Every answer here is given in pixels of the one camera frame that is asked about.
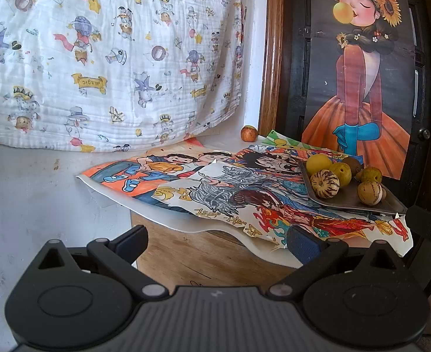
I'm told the small yellow-brown fruit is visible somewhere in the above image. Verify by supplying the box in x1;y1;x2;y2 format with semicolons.
354;167;384;184

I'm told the wall poster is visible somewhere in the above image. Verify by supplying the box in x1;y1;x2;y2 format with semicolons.
301;0;416;181

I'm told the yellow round fruit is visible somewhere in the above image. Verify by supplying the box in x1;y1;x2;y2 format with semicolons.
306;154;332;174

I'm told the large striped melon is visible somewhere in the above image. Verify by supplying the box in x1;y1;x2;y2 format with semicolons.
310;170;341;199

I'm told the black door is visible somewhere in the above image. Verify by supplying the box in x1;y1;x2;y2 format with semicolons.
283;0;431;206

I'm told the red-yellow apple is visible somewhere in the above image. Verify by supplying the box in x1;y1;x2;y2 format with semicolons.
241;125;259;142

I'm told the brown kiwi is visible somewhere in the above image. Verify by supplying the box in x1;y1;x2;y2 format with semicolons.
344;157;363;177

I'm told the large green pear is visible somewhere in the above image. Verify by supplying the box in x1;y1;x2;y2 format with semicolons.
328;162;352;188

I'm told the green-border cartoon poster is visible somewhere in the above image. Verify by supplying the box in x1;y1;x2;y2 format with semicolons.
234;129;364;191

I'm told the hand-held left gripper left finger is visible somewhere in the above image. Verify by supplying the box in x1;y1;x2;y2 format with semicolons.
28;224;170;300

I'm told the tan striped fruit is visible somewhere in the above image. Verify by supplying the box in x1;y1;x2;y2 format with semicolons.
358;181;384;206

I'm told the phoenix drawing sheet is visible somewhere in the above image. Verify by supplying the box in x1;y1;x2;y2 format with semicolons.
152;159;414;259

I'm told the metal tray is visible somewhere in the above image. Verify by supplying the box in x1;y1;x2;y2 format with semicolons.
298;159;408;217

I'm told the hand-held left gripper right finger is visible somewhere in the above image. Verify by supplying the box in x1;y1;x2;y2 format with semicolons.
267;225;411;298

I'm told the printed white blanket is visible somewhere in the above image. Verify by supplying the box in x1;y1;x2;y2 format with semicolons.
0;0;247;153

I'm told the wooden door frame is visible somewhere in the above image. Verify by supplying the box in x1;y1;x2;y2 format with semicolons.
257;0;431;213

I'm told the orange-border cartoon poster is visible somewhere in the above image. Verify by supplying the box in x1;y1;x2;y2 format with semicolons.
75;137;238;233

